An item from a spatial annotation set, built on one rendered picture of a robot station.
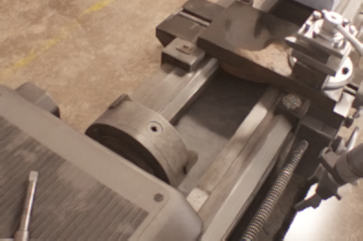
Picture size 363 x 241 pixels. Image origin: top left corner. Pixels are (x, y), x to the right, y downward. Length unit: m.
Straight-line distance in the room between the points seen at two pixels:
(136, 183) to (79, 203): 0.10
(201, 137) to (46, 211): 0.97
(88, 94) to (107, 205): 2.07
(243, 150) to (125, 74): 1.54
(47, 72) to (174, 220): 2.29
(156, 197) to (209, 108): 1.01
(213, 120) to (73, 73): 1.42
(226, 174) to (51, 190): 0.76
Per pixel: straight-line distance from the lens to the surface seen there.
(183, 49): 1.68
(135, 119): 0.98
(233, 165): 1.41
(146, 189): 0.73
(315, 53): 1.47
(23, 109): 0.86
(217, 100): 1.73
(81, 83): 2.82
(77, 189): 0.73
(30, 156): 0.78
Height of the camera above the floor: 1.95
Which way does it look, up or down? 46 degrees down
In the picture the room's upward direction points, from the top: 6 degrees clockwise
